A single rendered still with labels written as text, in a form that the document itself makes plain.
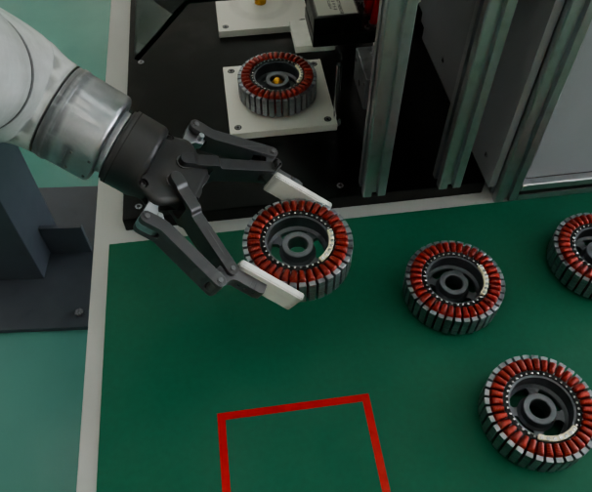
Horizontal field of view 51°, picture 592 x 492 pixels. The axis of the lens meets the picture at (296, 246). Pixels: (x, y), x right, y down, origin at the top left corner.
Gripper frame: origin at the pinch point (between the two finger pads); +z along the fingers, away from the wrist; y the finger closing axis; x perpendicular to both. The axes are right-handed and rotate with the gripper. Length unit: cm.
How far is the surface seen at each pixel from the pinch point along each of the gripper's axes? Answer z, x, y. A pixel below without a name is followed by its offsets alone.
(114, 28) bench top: -33, -32, -45
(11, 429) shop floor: -14, -107, 4
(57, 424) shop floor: -6, -103, 0
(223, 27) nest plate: -17, -19, -46
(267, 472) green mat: 7.5, -8.4, 19.5
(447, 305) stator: 18.4, 1.6, -2.0
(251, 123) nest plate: -7.4, -13.5, -24.9
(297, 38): -8.1, -2.6, -31.9
